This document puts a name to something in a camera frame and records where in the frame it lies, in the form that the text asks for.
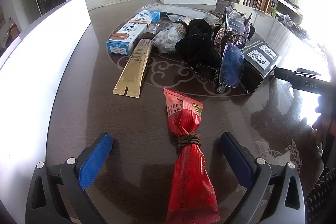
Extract black box with white labels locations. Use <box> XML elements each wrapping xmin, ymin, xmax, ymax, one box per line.
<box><xmin>241</xmin><ymin>32</ymin><xmax>282</xmax><ymax>93</ymax></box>

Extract red snack packet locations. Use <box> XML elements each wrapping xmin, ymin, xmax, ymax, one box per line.
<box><xmin>163</xmin><ymin>88</ymin><xmax>220</xmax><ymax>223</ymax></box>

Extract blue tinted glasses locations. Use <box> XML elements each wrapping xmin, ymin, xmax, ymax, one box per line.
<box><xmin>217</xmin><ymin>5</ymin><xmax>244</xmax><ymax>94</ymax></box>

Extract sparkly hair claw clip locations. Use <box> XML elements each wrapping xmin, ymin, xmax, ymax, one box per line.
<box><xmin>212</xmin><ymin>12</ymin><xmax>255</xmax><ymax>47</ymax></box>

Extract blue white cream box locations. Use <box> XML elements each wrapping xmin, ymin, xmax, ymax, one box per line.
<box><xmin>106</xmin><ymin>10</ymin><xmax>160</xmax><ymax>56</ymax></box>

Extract bag of white cotton balls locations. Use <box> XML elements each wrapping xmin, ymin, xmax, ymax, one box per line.
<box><xmin>153</xmin><ymin>24</ymin><xmax>185</xmax><ymax>53</ymax></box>

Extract bundle of wooden sticks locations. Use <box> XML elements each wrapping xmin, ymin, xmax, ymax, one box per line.
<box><xmin>173</xmin><ymin>16</ymin><xmax>192</xmax><ymax>35</ymax></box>

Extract person's right hand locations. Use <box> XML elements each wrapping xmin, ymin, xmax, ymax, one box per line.
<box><xmin>312</xmin><ymin>96</ymin><xmax>336</xmax><ymax>142</ymax></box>

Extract wooden side table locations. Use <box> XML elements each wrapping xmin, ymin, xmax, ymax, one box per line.
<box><xmin>239</xmin><ymin>0</ymin><xmax>303</xmax><ymax>24</ymax></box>

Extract large white storage box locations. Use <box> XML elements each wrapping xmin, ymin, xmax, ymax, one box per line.
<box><xmin>1</xmin><ymin>0</ymin><xmax>91</xmax><ymax>223</ymax></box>

